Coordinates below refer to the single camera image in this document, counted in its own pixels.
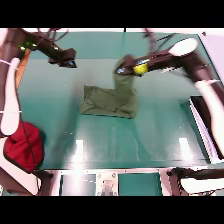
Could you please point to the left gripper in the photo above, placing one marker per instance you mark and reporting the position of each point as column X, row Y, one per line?
column 64, row 57

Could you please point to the red garment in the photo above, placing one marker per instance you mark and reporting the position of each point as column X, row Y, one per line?
column 25, row 146

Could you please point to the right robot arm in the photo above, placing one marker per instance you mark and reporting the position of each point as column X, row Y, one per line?
column 206, row 90

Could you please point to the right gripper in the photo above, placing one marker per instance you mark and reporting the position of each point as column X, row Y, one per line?
column 138, row 67

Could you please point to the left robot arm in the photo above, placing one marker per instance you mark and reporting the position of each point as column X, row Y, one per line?
column 10, row 100

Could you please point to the silver frame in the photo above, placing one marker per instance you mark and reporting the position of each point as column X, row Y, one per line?
column 106, row 183

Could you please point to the olive green shirt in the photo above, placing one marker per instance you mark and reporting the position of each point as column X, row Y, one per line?
column 115, row 103

